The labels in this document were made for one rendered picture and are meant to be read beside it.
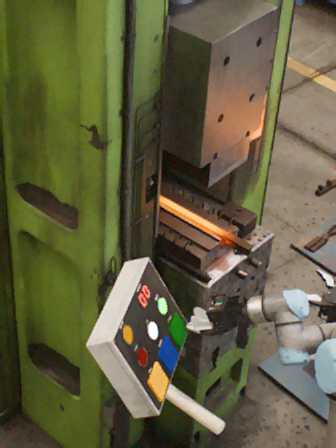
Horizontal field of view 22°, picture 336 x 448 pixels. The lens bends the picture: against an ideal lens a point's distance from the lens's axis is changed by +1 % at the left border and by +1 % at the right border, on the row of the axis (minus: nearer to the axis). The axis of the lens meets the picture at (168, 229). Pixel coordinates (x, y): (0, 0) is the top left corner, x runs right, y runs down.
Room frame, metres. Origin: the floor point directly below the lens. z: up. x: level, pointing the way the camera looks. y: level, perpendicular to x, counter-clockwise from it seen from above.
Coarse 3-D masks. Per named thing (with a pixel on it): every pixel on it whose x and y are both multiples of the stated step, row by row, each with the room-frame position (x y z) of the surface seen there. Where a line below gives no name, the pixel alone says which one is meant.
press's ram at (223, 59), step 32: (224, 0) 2.32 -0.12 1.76; (256, 0) 2.33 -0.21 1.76; (192, 32) 2.12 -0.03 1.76; (224, 32) 2.13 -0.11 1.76; (256, 32) 2.22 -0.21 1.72; (192, 64) 2.10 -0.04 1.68; (224, 64) 2.12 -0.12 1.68; (256, 64) 2.24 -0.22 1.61; (192, 96) 2.09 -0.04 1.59; (224, 96) 2.13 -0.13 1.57; (256, 96) 2.26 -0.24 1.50; (192, 128) 2.09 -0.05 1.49; (224, 128) 2.14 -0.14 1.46; (256, 128) 2.28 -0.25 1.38; (192, 160) 2.08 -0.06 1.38
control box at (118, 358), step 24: (144, 264) 1.82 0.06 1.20; (120, 288) 1.74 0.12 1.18; (144, 288) 1.75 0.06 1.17; (120, 312) 1.63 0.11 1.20; (144, 312) 1.69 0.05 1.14; (168, 312) 1.77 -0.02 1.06; (96, 336) 1.56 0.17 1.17; (120, 336) 1.55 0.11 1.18; (144, 336) 1.63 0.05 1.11; (168, 336) 1.71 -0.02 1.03; (96, 360) 1.53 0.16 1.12; (120, 360) 1.51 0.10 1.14; (120, 384) 1.51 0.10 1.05; (144, 384) 1.51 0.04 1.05; (168, 384) 1.59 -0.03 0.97; (144, 408) 1.50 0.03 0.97
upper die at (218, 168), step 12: (240, 144) 2.22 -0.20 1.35; (168, 156) 2.20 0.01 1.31; (228, 156) 2.17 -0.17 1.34; (240, 156) 2.23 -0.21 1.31; (180, 168) 2.17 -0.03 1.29; (192, 168) 2.14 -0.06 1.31; (204, 168) 2.11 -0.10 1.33; (216, 168) 2.13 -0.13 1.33; (228, 168) 2.18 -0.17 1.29; (204, 180) 2.11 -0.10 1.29; (216, 180) 2.13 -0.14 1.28
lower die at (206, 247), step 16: (160, 208) 2.34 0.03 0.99; (192, 208) 2.35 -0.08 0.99; (176, 224) 2.26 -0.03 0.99; (192, 224) 2.25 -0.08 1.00; (224, 224) 2.27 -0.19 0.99; (160, 240) 2.21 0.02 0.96; (176, 240) 2.19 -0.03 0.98; (192, 240) 2.18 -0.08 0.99; (208, 240) 2.19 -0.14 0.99; (192, 256) 2.12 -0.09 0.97; (208, 256) 2.13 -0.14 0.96
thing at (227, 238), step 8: (160, 200) 2.36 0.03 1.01; (168, 200) 2.36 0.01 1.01; (168, 208) 2.33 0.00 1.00; (176, 208) 2.32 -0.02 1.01; (184, 216) 2.29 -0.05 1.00; (192, 216) 2.28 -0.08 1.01; (200, 224) 2.25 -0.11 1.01; (208, 224) 2.25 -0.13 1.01; (216, 232) 2.21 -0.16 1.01; (224, 232) 2.21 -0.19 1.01; (224, 240) 2.18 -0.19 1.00; (232, 240) 2.17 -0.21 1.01; (240, 240) 2.17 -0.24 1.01; (240, 248) 2.15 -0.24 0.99; (248, 248) 2.13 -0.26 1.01
